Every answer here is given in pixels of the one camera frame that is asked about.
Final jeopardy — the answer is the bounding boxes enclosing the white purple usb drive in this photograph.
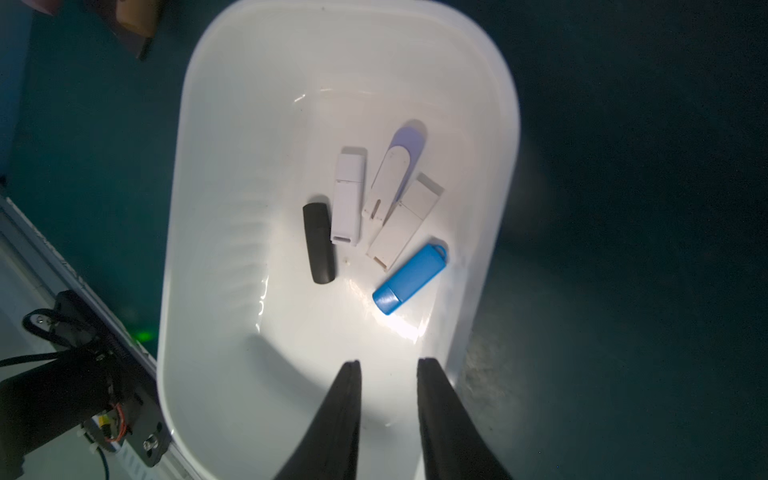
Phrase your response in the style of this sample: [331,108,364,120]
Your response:
[361,119,427,225]

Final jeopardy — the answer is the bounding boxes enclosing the white oval storage box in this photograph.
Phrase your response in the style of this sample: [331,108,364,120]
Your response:
[158,1,521,479]

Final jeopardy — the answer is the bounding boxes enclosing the black usb flash drive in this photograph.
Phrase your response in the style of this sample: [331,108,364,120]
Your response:
[302,202,336,285]

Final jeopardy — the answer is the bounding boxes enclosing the white capped usb drive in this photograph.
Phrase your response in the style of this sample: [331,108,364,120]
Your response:
[330,147,367,246]

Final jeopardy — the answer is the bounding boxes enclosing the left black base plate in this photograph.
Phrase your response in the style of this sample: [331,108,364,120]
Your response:
[54,290,171,467]

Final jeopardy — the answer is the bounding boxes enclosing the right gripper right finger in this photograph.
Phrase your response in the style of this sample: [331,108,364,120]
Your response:
[417,358,511,479]

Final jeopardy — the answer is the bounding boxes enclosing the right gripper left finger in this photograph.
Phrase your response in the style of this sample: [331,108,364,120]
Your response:
[276,361,362,479]

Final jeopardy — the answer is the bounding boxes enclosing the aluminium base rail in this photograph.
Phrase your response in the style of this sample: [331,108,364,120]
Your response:
[1,199,196,479]

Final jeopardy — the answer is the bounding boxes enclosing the blue usb flash drive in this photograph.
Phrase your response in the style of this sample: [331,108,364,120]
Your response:
[372,244,447,315]

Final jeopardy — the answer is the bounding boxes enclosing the white rectangular usb drive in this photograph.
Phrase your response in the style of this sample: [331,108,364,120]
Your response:
[366,173,445,272]

